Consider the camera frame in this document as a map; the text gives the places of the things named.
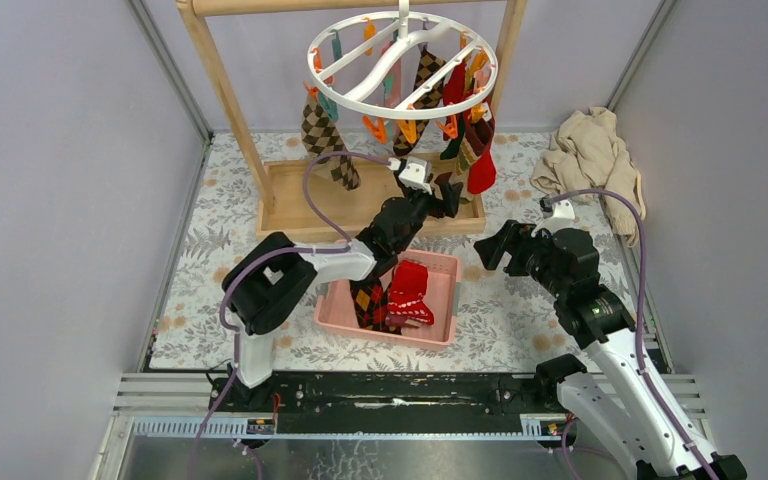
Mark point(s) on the wooden hanger rack frame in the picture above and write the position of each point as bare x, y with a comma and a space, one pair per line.
289, 201

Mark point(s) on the beige purple striped sock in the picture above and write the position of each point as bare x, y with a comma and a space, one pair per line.
398, 322

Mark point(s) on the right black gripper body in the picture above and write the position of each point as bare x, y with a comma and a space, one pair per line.
536, 254

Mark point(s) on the red white patterned sock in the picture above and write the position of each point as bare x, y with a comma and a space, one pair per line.
407, 291

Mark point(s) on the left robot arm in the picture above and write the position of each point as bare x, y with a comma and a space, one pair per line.
265, 287

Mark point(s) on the pink sock rear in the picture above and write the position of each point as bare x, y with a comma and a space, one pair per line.
392, 85

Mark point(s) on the brown argyle sock rear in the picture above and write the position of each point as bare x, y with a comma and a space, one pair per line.
428, 65

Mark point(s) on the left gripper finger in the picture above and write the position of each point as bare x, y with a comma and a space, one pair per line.
448, 203
404, 185

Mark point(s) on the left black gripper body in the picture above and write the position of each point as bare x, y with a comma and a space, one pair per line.
418, 205

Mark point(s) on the white round clip hanger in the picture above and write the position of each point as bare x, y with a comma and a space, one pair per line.
403, 65

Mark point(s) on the pink plastic basket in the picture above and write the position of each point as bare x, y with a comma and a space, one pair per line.
334, 311

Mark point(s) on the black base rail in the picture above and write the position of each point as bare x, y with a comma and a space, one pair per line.
306, 402

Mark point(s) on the brown beige argyle sock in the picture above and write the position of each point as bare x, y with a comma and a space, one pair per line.
319, 136

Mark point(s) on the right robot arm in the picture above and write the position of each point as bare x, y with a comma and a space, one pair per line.
644, 428

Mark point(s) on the black red yellow argyle sock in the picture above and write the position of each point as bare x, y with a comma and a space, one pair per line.
370, 299

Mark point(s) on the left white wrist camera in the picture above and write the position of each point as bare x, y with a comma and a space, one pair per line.
414, 172

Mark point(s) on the floral table mat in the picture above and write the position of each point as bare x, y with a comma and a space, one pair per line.
503, 324

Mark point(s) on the beige crumpled cloth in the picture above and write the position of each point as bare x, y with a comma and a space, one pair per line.
587, 152

